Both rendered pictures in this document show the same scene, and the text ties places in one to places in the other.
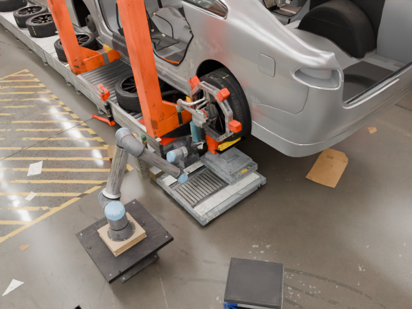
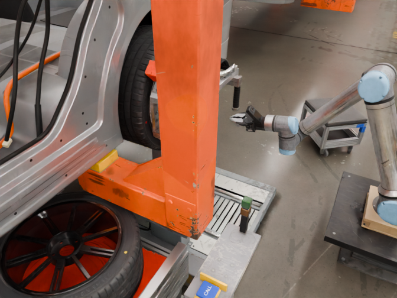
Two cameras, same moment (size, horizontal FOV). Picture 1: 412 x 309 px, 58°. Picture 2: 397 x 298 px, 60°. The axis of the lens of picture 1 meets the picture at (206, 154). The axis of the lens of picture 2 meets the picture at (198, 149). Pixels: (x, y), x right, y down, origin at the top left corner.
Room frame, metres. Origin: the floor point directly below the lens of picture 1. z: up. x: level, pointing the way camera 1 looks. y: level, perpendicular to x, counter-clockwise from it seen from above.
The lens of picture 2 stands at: (3.56, 1.43, 1.72)
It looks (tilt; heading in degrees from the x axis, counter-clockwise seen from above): 36 degrees down; 243
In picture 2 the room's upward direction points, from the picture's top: 1 degrees clockwise
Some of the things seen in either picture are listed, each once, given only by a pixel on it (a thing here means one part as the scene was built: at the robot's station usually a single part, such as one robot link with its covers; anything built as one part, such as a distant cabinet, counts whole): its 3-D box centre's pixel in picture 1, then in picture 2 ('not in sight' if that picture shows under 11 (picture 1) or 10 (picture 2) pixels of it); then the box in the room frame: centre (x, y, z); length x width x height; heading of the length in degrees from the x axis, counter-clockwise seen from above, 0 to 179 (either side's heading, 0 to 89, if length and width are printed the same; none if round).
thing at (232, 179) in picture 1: (228, 162); not in sight; (2.97, -0.23, 0.13); 0.50 x 0.36 x 0.10; 35
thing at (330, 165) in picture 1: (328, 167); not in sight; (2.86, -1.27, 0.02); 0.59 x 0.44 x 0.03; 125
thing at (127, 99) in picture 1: (141, 91); not in sight; (4.24, 0.72, 0.39); 0.66 x 0.66 x 0.24
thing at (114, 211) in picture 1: (116, 214); not in sight; (2.02, 0.76, 0.55); 0.17 x 0.15 x 0.18; 25
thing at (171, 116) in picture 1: (181, 105); (127, 170); (3.30, 0.19, 0.69); 0.52 x 0.17 x 0.35; 125
